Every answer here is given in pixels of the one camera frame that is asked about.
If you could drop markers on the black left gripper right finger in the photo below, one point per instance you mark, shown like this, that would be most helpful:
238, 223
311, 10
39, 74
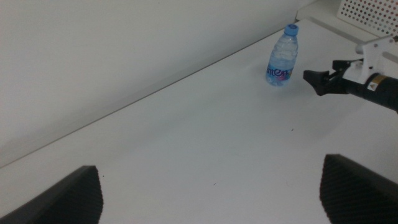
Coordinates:
357, 193

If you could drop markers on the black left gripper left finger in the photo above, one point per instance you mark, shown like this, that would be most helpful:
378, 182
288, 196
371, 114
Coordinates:
62, 202

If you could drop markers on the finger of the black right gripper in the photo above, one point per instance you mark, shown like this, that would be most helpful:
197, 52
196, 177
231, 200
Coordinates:
342, 64
317, 81

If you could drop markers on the clear water bottle blue cap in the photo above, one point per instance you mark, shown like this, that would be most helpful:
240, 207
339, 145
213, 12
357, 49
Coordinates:
281, 59

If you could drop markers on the white perforated plastic basket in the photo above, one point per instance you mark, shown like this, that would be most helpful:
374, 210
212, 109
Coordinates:
363, 12

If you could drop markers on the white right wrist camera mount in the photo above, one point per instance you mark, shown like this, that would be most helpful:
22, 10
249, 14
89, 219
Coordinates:
370, 59

